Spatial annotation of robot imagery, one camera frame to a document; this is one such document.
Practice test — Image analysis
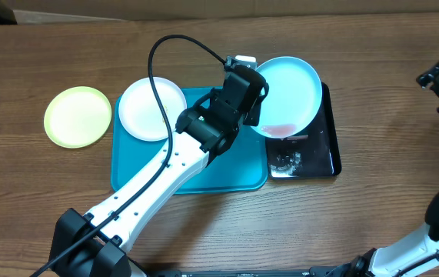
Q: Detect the light blue plate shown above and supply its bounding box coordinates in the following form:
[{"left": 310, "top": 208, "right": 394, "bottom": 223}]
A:
[{"left": 253, "top": 56, "right": 323, "bottom": 139}]

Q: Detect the white pink plate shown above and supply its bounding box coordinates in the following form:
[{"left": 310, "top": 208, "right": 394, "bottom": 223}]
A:
[{"left": 118, "top": 77, "right": 187, "bottom": 142}]

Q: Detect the yellow green plate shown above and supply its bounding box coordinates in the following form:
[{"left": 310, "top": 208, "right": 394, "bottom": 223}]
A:
[{"left": 43, "top": 86, "right": 112, "bottom": 149}]

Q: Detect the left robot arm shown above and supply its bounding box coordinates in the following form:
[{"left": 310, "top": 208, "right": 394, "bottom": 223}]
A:
[{"left": 35, "top": 65, "right": 268, "bottom": 276}]

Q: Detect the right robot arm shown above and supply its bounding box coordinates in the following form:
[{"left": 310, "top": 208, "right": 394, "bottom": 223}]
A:
[{"left": 324, "top": 61, "right": 439, "bottom": 277}]

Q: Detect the teal plastic tray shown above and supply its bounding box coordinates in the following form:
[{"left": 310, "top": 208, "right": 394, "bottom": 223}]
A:
[{"left": 111, "top": 104, "right": 268, "bottom": 195}]

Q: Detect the black plastic tray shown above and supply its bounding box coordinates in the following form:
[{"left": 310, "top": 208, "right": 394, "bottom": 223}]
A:
[{"left": 266, "top": 84, "right": 342, "bottom": 179}]

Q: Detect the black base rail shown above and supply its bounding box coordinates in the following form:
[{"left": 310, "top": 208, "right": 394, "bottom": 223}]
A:
[{"left": 147, "top": 263, "right": 351, "bottom": 277}]

